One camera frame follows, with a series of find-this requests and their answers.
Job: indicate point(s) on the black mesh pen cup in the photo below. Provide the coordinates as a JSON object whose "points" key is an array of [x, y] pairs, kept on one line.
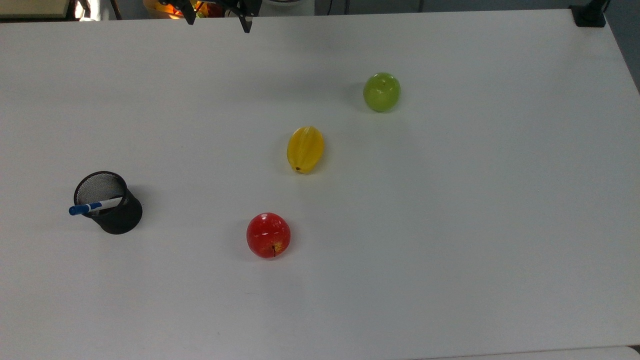
{"points": [[120, 217]]}

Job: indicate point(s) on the black table clamp mount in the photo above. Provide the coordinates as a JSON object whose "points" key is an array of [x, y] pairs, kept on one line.
{"points": [[589, 16]]}

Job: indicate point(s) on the green toy apple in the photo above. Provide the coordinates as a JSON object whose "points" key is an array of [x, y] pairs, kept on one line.
{"points": [[381, 92]]}

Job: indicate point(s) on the wooden board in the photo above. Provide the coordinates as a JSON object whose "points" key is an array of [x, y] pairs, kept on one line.
{"points": [[32, 7]]}

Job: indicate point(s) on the yellow toy starfruit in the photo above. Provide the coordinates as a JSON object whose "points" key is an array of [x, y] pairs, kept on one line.
{"points": [[305, 149]]}

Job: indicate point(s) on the blue and white marker pen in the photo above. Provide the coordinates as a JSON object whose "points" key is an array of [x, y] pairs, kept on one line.
{"points": [[95, 205]]}

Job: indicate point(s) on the red toy apple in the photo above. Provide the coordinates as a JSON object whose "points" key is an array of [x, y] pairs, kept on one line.
{"points": [[268, 235]]}

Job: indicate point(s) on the bowl of toy fruits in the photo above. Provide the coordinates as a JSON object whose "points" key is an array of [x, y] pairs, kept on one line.
{"points": [[155, 10]]}

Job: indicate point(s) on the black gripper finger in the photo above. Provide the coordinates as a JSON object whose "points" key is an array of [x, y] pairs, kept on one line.
{"points": [[189, 15], [245, 20]]}

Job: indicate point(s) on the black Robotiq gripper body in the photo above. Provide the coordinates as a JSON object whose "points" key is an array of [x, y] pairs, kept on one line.
{"points": [[250, 2]]}

